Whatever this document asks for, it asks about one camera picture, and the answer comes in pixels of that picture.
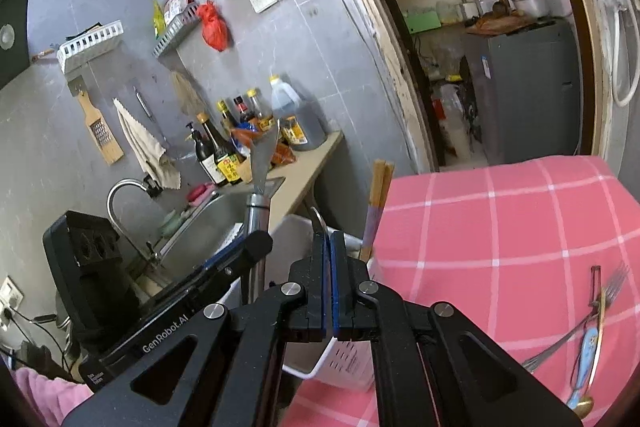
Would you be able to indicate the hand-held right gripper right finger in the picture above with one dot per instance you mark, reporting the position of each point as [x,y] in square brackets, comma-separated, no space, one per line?
[339,282]

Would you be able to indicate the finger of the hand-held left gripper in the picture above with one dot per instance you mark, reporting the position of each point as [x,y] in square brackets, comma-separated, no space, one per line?
[235,257]

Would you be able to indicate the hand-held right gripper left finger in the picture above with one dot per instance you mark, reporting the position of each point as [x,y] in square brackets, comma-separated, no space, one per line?
[325,282]

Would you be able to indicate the large steel spoon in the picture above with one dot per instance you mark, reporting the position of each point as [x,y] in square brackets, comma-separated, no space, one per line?
[320,219]

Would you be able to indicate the white perforated utensil holder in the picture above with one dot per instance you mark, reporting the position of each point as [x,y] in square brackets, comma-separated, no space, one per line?
[350,367]

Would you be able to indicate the person's left forearm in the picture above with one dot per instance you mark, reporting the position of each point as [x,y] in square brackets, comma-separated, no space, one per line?
[45,394]

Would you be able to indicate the steel sink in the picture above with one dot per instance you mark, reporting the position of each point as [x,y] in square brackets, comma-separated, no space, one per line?
[210,227]

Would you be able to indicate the green soap dish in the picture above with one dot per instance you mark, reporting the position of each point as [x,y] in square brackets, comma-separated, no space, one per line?
[175,222]

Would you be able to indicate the pink sponge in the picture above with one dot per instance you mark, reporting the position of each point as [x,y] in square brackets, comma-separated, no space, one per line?
[202,193]

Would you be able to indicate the steel faucet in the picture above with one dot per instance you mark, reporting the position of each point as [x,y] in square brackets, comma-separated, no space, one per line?
[122,189]

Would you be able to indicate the white power strip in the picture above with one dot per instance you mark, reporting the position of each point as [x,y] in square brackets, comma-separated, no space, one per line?
[10,297]

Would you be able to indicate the yellow label sauce bottle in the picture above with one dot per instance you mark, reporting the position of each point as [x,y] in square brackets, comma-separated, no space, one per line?
[225,164]

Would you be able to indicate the dark pump bottle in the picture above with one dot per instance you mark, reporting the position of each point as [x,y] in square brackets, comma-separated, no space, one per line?
[202,152]

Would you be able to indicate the beige countertop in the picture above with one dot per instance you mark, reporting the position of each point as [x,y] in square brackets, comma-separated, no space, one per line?
[310,167]

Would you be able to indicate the beige hanging towel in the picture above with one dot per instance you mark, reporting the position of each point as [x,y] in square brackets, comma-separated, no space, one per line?
[147,147]

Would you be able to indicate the pink checked tablecloth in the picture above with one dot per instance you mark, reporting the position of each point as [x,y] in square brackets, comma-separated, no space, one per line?
[475,257]

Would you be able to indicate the wooden grater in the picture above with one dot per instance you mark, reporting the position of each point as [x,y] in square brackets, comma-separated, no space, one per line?
[100,127]

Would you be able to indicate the yellow cap sauce bottle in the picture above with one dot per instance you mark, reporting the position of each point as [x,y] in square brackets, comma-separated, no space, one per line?
[226,112]

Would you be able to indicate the red label dark bottle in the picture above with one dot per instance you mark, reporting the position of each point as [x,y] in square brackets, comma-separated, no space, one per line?
[243,109]

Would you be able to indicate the amber glass bottle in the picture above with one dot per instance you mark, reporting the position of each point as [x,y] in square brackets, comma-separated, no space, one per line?
[260,107]

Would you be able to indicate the large dark oil jug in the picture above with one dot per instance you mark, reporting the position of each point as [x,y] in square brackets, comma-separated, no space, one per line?
[300,117]

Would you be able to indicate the hanging steel utensil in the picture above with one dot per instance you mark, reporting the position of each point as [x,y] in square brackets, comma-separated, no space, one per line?
[146,109]

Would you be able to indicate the white plastic floor bag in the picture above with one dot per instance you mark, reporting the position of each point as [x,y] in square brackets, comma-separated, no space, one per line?
[456,127]

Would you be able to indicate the steel fork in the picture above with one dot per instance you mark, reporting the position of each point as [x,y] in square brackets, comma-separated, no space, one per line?
[617,279]
[560,339]

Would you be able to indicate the red plastic bag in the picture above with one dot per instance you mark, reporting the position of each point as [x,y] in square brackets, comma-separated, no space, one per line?
[214,27]

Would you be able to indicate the black range hood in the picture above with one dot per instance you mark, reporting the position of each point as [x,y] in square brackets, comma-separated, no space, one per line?
[12,32]

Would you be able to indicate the yellow green packet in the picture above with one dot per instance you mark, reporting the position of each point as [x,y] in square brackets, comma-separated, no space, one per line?
[158,19]

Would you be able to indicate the dark red chopstick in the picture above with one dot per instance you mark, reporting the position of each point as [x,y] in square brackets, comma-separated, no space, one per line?
[596,287]

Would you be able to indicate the red seasoning packet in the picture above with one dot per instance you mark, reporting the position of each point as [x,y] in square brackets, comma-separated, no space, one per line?
[177,2]

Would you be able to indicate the green box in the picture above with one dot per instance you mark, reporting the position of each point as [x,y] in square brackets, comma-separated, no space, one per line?
[422,23]

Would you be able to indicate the gold spoon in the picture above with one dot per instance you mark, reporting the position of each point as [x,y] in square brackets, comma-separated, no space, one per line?
[583,406]

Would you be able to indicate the wooden cutting board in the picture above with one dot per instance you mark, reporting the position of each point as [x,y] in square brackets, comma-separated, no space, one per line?
[500,24]

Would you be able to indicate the metal pot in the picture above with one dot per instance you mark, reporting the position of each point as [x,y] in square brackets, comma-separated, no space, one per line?
[531,5]

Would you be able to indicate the white wall basket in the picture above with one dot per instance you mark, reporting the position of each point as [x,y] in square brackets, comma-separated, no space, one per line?
[90,44]

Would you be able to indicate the grey wall rack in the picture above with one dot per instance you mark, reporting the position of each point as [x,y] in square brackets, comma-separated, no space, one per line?
[175,37]

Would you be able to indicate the worn door frame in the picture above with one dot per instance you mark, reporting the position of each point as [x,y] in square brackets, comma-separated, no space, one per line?
[385,32]

